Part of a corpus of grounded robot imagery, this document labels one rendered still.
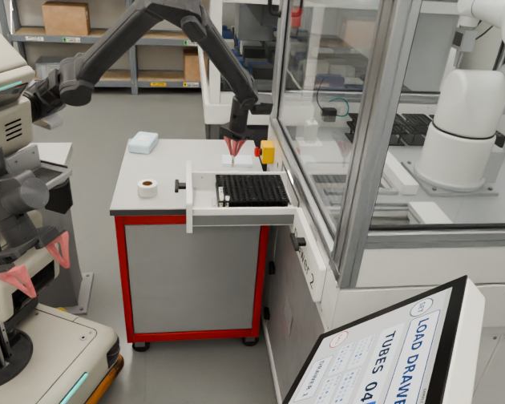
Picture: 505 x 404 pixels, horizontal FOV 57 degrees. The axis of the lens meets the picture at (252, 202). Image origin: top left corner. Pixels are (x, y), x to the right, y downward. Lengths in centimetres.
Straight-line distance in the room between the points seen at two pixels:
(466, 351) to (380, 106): 43
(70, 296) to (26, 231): 144
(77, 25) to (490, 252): 466
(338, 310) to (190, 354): 115
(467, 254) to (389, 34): 54
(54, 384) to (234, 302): 72
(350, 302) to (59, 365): 110
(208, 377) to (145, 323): 35
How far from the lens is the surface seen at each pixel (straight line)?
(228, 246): 176
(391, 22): 84
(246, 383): 206
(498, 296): 127
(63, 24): 527
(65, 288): 235
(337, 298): 108
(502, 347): 144
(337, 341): 85
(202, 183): 161
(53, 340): 191
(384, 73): 85
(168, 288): 189
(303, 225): 128
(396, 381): 65
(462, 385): 62
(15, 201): 90
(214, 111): 223
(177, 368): 210
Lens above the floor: 162
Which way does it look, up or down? 30 degrees down
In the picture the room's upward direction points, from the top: 4 degrees clockwise
